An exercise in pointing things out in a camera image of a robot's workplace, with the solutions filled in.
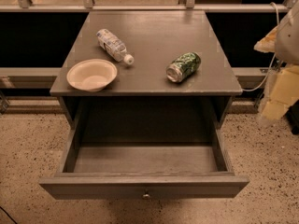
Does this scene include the metal railing frame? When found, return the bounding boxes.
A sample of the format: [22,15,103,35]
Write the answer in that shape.
[0,0,299,90]

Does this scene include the white paper bowl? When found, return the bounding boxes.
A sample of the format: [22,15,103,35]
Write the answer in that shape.
[66,59,118,92]

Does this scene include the clear plastic water bottle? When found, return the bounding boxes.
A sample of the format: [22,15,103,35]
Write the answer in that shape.
[96,29,135,65]

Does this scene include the grey top drawer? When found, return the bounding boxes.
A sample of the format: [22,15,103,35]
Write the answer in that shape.
[38,96,250,201]

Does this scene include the grey wooden cabinet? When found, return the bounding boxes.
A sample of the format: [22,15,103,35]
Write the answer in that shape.
[50,10,242,123]

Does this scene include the green soda can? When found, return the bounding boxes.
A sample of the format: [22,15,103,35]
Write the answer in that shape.
[166,52,201,83]

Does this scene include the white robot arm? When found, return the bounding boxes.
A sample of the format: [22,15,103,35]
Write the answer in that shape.
[254,1,299,125]

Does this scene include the white cable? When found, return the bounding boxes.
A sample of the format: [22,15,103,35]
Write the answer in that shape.
[242,2,281,93]

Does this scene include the black cable on floor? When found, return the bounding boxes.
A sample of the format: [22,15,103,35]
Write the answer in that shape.
[0,205,19,224]

